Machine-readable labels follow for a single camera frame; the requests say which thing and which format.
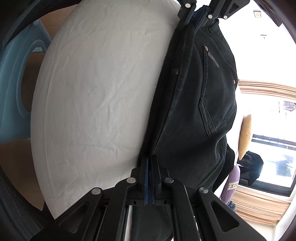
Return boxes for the right beige curtain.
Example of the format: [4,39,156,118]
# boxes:
[231,187,290,226]

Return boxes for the purple pillow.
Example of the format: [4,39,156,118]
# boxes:
[220,165,240,204]

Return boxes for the black denim pants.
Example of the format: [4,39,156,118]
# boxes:
[137,8,238,193]

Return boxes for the black garment on rack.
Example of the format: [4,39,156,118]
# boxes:
[237,151,263,186]

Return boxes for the white wall socket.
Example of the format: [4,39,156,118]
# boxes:
[253,10,262,18]

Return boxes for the light blue plastic stool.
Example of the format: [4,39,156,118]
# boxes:
[1,20,51,143]

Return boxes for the beige curtain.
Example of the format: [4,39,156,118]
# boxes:
[238,80,296,101]
[231,187,290,226]

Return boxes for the beige folded duvet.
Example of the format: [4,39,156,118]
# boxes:
[226,200,236,212]

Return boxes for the white bed mattress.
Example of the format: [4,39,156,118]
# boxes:
[31,1,180,218]

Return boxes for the black sliding door frame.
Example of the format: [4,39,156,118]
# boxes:
[239,135,295,197]

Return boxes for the left beige curtain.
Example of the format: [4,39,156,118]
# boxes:
[238,80,296,101]

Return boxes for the yellow pillow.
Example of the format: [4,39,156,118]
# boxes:
[238,114,252,160]

